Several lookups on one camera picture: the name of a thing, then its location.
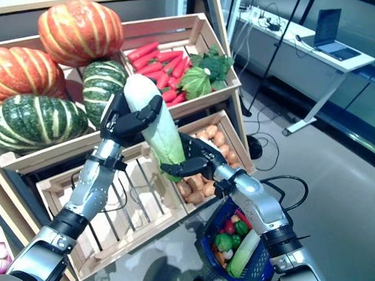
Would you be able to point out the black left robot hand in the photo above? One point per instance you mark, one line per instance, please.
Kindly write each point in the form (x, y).
(116, 122)

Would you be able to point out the napa cabbage toy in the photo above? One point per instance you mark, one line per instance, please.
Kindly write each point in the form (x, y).
(162, 136)
(245, 252)

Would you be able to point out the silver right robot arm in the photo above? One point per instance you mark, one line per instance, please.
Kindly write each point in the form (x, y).
(259, 206)

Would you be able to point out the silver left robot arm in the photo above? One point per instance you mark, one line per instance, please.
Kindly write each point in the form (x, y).
(89, 189)

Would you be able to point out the blue plastic shopping basket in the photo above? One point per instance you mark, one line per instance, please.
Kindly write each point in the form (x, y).
(259, 268)

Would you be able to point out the green striped pumpkin with stem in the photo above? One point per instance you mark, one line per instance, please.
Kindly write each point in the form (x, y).
(99, 87)

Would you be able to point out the red plastic carrot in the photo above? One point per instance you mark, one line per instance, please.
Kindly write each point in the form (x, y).
(169, 96)
(149, 68)
(153, 75)
(169, 56)
(163, 81)
(145, 60)
(143, 51)
(180, 67)

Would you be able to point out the large wooden pumpkin crate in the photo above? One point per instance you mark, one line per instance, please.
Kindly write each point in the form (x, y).
(49, 157)

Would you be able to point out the dark green striped pumpkin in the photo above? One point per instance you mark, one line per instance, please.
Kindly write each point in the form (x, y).
(35, 124)

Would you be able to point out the tan toy potato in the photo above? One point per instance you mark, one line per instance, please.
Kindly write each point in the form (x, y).
(233, 157)
(196, 197)
(201, 135)
(185, 187)
(219, 138)
(211, 132)

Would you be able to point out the wooden potato crate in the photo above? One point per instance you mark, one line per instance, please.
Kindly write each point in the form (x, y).
(204, 122)

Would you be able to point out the light green leafy cabbage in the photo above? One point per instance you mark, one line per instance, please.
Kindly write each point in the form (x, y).
(196, 83)

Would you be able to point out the wooden carrot crate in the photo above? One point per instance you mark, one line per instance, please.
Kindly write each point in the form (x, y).
(208, 98)

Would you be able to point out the orange striped pumpkin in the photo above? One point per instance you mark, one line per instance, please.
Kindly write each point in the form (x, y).
(80, 33)
(22, 77)

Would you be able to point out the dark green broccoli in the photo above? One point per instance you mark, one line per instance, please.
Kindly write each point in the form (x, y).
(215, 64)

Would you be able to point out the wooden slatted crate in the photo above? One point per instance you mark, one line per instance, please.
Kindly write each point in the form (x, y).
(158, 238)

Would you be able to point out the black round floor base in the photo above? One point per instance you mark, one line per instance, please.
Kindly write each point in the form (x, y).
(256, 148)

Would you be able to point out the orange round toy vegetable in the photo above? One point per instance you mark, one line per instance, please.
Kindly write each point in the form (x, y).
(234, 218)

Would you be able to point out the small red toy vegetable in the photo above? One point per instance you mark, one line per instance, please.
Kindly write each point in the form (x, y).
(230, 228)

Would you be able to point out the red chili pepper toy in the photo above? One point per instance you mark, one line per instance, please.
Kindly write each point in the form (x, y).
(244, 219)

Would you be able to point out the bumpy green toy vegetable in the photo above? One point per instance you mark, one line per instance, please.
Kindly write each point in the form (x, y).
(223, 242)

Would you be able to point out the green bell pepper toy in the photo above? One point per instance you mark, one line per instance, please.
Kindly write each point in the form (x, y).
(241, 228)

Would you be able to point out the small green toy vegetable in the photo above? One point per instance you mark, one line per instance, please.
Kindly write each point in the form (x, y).
(236, 240)

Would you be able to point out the small orange carrot toy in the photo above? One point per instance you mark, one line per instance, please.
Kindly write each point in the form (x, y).
(219, 257)

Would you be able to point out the black tripod stand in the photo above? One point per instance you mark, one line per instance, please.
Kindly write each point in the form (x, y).
(274, 57)

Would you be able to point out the small white toy vegetable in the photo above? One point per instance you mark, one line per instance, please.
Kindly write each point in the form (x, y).
(228, 254)

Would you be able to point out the small white desk box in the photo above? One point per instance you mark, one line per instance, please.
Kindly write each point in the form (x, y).
(256, 13)

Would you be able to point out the black power adapter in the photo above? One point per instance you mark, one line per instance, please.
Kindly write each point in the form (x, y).
(273, 27)

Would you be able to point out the white office desk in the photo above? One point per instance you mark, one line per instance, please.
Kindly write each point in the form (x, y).
(303, 64)

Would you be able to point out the open grey laptop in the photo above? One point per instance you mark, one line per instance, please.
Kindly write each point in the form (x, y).
(327, 28)

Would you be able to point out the wooden display shelf frame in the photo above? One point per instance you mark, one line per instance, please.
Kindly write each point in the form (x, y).
(222, 23)

